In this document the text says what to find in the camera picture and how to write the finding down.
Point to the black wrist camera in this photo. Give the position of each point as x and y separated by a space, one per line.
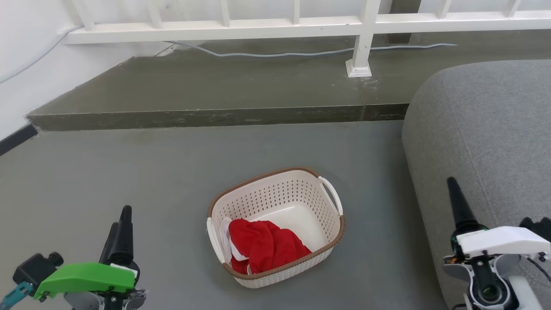
536 227
34 268

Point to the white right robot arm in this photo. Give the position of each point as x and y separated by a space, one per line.
518 295

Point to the red and white garment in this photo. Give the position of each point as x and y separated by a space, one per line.
267 245

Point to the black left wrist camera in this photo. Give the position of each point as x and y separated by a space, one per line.
34 268

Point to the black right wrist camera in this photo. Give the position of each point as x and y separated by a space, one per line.
536 227

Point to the white metal railing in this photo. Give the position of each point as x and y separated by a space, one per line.
258 28

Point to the grey fabric sofa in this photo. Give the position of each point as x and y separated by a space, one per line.
486 129

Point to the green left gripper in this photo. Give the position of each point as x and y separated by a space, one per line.
86 277

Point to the black baseboard strip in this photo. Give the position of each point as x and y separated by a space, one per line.
15 140

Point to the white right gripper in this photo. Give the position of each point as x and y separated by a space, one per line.
499 241

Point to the raised concrete step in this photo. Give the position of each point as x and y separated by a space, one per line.
215 90

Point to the cream perforated laundry basket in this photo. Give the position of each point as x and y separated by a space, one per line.
284 193

